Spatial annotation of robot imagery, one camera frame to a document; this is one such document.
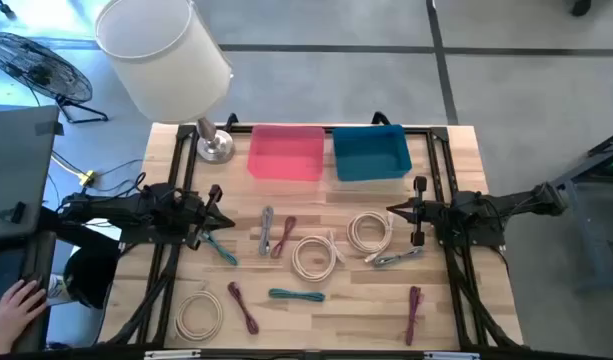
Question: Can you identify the person's hand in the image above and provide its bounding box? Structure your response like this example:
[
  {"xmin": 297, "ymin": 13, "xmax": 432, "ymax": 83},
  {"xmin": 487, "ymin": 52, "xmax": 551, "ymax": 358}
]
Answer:
[{"xmin": 0, "ymin": 278, "xmax": 49, "ymax": 357}]

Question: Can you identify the grey desk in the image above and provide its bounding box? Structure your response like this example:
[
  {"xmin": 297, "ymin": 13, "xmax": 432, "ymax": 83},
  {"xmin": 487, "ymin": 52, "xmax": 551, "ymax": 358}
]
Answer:
[{"xmin": 0, "ymin": 104, "xmax": 65, "ymax": 244}]

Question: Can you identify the teal braided USB cable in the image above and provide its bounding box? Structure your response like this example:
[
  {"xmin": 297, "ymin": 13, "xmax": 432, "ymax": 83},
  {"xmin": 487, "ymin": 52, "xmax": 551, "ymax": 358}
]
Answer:
[
  {"xmin": 267, "ymin": 287, "xmax": 327, "ymax": 304},
  {"xmin": 200, "ymin": 230, "xmax": 240, "ymax": 267}
]

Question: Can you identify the black aluminium table frame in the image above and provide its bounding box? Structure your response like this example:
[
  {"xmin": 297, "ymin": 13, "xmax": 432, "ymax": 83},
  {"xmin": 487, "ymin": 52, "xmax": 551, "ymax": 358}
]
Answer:
[{"xmin": 98, "ymin": 112, "xmax": 525, "ymax": 360}]

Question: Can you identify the grey braided USB cable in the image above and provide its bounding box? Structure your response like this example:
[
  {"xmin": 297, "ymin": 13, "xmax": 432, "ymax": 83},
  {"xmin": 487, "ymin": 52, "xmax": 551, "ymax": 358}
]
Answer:
[
  {"xmin": 258, "ymin": 205, "xmax": 275, "ymax": 257},
  {"xmin": 373, "ymin": 246, "xmax": 425, "ymax": 268}
]

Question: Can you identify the black waste bin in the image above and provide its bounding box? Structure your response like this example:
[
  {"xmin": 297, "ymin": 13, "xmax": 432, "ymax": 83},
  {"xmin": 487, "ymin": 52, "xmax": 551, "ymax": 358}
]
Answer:
[{"xmin": 62, "ymin": 243, "xmax": 121, "ymax": 310}]

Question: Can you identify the dark desk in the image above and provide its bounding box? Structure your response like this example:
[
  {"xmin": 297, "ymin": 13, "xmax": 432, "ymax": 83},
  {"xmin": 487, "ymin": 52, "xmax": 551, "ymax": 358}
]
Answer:
[{"xmin": 0, "ymin": 229, "xmax": 58, "ymax": 354}]

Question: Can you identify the black floor fan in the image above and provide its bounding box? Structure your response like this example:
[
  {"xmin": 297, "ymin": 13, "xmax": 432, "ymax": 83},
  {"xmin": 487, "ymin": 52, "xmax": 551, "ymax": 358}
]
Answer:
[{"xmin": 0, "ymin": 31, "xmax": 110, "ymax": 125}]

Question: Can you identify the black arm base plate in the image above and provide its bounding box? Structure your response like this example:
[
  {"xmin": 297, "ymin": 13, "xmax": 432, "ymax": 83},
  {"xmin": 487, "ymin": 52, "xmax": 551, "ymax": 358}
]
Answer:
[
  {"xmin": 116, "ymin": 224, "xmax": 192, "ymax": 247},
  {"xmin": 433, "ymin": 219, "xmax": 508, "ymax": 249}
]

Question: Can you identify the pink plastic bin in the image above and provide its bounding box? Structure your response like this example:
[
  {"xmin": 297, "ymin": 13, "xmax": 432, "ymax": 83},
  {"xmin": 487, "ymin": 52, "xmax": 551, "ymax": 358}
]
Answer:
[{"xmin": 246, "ymin": 124, "xmax": 327, "ymax": 182}]

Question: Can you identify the blue-grey metal cart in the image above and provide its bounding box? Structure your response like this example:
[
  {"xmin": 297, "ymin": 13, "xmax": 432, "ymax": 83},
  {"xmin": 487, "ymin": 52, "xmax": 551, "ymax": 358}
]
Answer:
[{"xmin": 550, "ymin": 127, "xmax": 613, "ymax": 294}]

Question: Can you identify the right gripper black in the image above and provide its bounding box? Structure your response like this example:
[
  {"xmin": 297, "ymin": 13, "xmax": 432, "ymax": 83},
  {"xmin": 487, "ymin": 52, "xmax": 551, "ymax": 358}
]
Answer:
[{"xmin": 385, "ymin": 174, "xmax": 445, "ymax": 247}]

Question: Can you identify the white metal bracket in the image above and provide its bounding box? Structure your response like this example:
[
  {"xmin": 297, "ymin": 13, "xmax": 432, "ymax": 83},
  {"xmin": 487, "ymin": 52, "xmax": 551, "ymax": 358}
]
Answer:
[
  {"xmin": 423, "ymin": 351, "xmax": 482, "ymax": 360},
  {"xmin": 143, "ymin": 349, "xmax": 202, "ymax": 360}
]

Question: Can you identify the beige cable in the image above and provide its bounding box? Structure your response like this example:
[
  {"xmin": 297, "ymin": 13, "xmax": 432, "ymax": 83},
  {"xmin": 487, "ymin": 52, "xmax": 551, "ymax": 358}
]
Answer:
[
  {"xmin": 345, "ymin": 210, "xmax": 396, "ymax": 265},
  {"xmin": 173, "ymin": 282, "xmax": 225, "ymax": 344},
  {"xmin": 290, "ymin": 229, "xmax": 346, "ymax": 284}
]

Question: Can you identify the black computer mouse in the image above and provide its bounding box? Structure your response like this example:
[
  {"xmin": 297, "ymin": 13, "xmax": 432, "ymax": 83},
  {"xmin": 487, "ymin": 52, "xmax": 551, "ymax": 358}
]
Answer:
[{"xmin": 19, "ymin": 272, "xmax": 48, "ymax": 307}]

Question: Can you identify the black desk clip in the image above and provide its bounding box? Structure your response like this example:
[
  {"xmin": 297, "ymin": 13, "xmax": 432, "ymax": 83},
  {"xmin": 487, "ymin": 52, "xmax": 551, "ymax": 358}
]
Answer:
[{"xmin": 0, "ymin": 200, "xmax": 28, "ymax": 225}]

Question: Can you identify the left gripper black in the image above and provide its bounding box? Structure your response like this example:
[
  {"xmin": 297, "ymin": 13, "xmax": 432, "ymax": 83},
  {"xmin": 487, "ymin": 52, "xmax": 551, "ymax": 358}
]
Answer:
[{"xmin": 173, "ymin": 183, "xmax": 237, "ymax": 251}]

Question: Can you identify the blue plastic bin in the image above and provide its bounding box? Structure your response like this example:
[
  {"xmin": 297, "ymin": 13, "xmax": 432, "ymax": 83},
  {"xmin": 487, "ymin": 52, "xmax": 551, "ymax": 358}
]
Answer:
[{"xmin": 331, "ymin": 123, "xmax": 414, "ymax": 183}]

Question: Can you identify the white printed bottle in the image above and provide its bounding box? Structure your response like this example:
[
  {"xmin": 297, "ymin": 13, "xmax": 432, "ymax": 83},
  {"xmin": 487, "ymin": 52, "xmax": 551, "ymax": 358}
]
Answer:
[{"xmin": 45, "ymin": 272, "xmax": 76, "ymax": 307}]

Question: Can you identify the white shade table lamp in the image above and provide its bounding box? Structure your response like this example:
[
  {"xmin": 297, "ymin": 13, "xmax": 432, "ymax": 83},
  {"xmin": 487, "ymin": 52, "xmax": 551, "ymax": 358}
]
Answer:
[{"xmin": 94, "ymin": 0, "xmax": 236, "ymax": 165}]

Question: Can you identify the maroon braided USB cable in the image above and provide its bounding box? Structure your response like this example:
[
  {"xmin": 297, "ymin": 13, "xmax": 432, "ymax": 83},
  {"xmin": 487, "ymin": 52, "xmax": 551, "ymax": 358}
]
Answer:
[
  {"xmin": 270, "ymin": 215, "xmax": 298, "ymax": 260},
  {"xmin": 404, "ymin": 285, "xmax": 423, "ymax": 347},
  {"xmin": 227, "ymin": 281, "xmax": 261, "ymax": 336}
]

